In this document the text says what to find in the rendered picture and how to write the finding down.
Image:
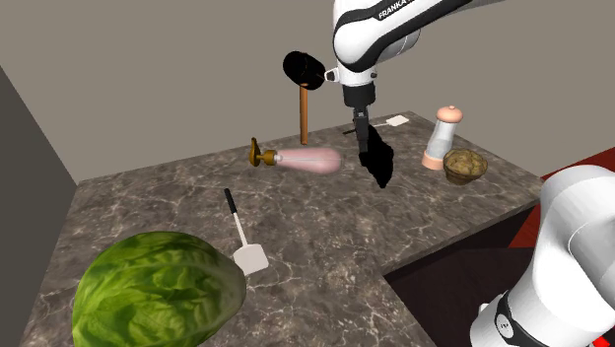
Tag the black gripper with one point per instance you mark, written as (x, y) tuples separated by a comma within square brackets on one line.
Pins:
[(358, 95)]

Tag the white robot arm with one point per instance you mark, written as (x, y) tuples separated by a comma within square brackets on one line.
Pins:
[(370, 38)]

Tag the black irregular object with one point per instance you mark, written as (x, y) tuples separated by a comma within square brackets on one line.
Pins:
[(379, 161)]

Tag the pink soap dispenser gold pump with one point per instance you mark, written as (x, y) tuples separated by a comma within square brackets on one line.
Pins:
[(307, 161)]

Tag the pink and clear pepper mill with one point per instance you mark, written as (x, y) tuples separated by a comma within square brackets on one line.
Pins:
[(441, 139)]

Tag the brown muffin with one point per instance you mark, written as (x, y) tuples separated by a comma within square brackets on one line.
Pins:
[(464, 166)]

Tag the green lettuce head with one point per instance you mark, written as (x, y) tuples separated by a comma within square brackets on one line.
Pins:
[(153, 293)]

